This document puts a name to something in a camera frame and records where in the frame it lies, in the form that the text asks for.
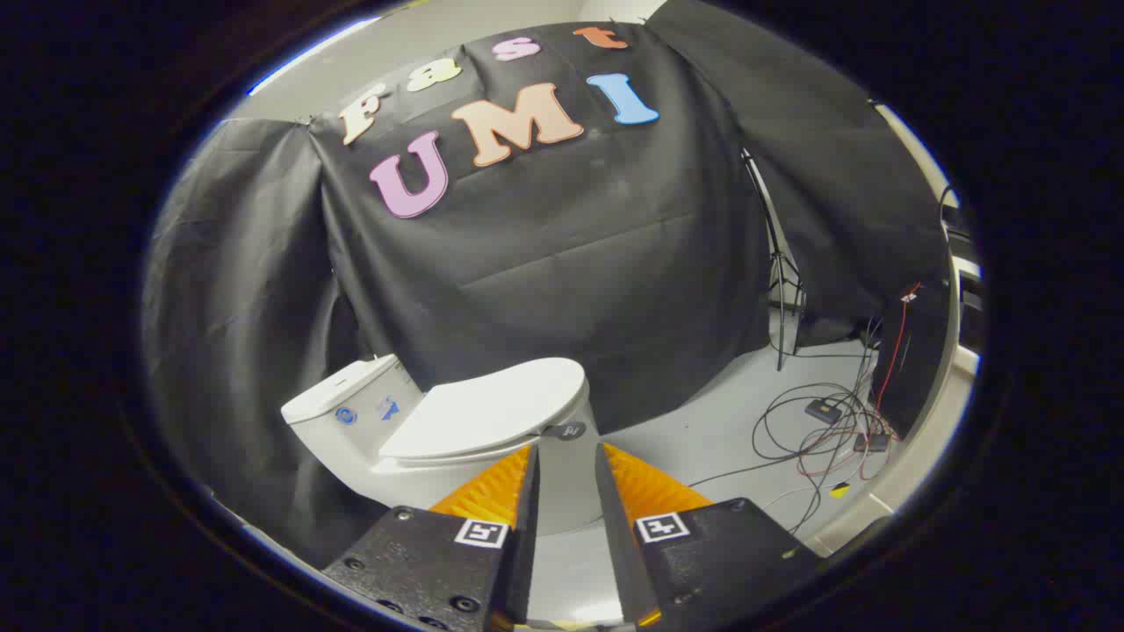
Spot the black tripod stand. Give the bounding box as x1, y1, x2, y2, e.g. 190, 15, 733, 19
742, 149, 807, 372

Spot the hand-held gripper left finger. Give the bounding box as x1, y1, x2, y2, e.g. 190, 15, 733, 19
321, 443, 541, 632

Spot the white toilet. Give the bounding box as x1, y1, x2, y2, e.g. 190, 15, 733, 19
281, 354, 609, 538

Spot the black backdrop cloth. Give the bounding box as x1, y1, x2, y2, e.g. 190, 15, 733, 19
140, 0, 951, 571

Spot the white toilet lid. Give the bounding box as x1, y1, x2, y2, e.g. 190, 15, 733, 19
379, 357, 588, 460

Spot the black cable tangle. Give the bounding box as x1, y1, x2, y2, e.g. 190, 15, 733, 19
689, 316, 905, 536

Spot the red cable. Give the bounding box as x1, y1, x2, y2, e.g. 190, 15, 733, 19
797, 281, 923, 479

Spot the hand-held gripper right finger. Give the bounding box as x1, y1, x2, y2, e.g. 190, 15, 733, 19
595, 442, 826, 628

